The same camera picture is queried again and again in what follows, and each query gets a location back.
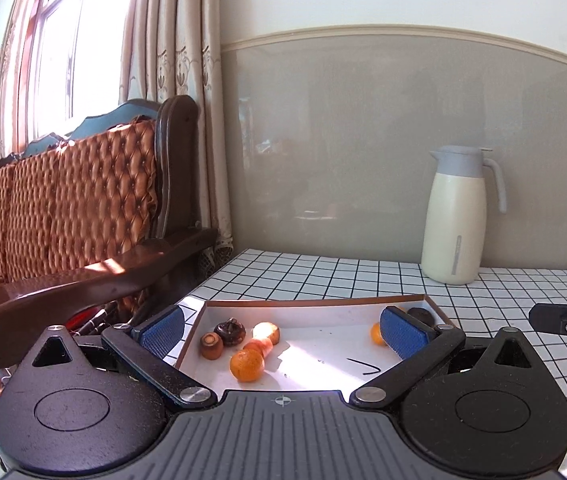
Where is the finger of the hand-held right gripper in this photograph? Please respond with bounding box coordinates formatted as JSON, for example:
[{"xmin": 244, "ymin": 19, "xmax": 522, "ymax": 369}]
[{"xmin": 528, "ymin": 302, "xmax": 567, "ymax": 336}]

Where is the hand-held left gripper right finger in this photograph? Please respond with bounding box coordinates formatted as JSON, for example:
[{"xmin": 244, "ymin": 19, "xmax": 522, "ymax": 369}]
[{"xmin": 351, "ymin": 305, "xmax": 544, "ymax": 406}]

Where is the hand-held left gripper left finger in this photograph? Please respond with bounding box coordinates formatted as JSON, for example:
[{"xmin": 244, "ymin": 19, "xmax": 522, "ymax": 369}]
[{"xmin": 18, "ymin": 305, "xmax": 214, "ymax": 407}]

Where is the dark shrivelled fruit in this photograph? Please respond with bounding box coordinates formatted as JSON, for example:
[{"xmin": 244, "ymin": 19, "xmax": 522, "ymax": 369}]
[
  {"xmin": 214, "ymin": 318, "xmax": 247, "ymax": 347},
  {"xmin": 407, "ymin": 307, "xmax": 434, "ymax": 328}
]

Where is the brown cut fruit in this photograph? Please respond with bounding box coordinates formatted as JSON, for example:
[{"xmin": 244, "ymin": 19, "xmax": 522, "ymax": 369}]
[{"xmin": 200, "ymin": 332, "xmax": 224, "ymax": 361}]

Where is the brown box with white inside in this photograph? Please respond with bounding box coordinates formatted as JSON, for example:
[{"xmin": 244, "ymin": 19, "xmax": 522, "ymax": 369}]
[{"xmin": 172, "ymin": 296, "xmax": 465, "ymax": 393}]

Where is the large orange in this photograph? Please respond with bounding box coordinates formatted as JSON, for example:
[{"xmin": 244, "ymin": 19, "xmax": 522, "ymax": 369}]
[{"xmin": 230, "ymin": 350, "xmax": 266, "ymax": 383}]

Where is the small orange fruit piece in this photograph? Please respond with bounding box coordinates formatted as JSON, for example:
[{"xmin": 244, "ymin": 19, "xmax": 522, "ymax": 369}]
[{"xmin": 242, "ymin": 338, "xmax": 274, "ymax": 358}]

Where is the peeled tangerine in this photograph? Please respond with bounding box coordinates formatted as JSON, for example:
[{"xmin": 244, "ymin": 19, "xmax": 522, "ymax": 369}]
[{"xmin": 252, "ymin": 322, "xmax": 281, "ymax": 345}]

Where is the white black checked tablecloth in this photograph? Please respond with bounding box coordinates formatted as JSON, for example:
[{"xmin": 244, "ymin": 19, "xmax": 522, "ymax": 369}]
[{"xmin": 164, "ymin": 248, "xmax": 567, "ymax": 480}]

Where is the cream thermos jug grey lid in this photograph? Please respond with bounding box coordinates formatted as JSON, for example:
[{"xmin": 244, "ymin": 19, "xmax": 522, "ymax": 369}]
[{"xmin": 421, "ymin": 145, "xmax": 508, "ymax": 286}]

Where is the wooden sofa with orange cushions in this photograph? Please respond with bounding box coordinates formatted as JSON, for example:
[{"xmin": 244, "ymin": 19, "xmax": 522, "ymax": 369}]
[{"xmin": 0, "ymin": 95, "xmax": 219, "ymax": 411}]

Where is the beige patterned curtain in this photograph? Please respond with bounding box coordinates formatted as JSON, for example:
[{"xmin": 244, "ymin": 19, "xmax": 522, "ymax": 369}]
[
  {"xmin": 118, "ymin": 0, "xmax": 237, "ymax": 266},
  {"xmin": 0, "ymin": 0, "xmax": 47, "ymax": 166}
]

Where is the bent black wire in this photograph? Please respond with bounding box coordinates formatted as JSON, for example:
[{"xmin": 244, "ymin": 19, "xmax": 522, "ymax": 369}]
[{"xmin": 347, "ymin": 357, "xmax": 381, "ymax": 377}]

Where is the window with red frame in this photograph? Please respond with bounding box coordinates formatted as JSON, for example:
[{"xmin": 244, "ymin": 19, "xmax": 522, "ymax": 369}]
[{"xmin": 18, "ymin": 0, "xmax": 144, "ymax": 136}]

